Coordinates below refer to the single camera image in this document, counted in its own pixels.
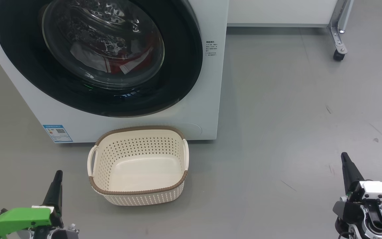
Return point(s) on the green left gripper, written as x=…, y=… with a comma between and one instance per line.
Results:
x=18, y=219

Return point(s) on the red shorts with white trim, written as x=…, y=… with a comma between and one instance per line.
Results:
x=142, y=61

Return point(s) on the black round glass washer door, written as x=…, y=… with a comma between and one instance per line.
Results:
x=181, y=66

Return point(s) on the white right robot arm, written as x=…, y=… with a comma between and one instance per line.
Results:
x=373, y=225

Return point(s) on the cream perforated laundry basket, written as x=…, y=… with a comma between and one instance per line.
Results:
x=138, y=196

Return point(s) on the white front-load washing machine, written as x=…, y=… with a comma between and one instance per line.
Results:
x=194, y=109

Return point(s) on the stainless steel washing machine drum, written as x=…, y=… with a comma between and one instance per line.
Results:
x=111, y=20

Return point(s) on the blue energy label sticker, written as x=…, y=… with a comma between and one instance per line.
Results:
x=57, y=133

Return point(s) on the black caster wheel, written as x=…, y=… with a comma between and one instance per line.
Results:
x=339, y=55

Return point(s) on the white board panel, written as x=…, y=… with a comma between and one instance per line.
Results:
x=277, y=11

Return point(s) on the black printed text label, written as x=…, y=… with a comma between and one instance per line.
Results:
x=212, y=48

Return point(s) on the silver metal frame leg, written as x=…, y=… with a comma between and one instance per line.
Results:
x=338, y=20

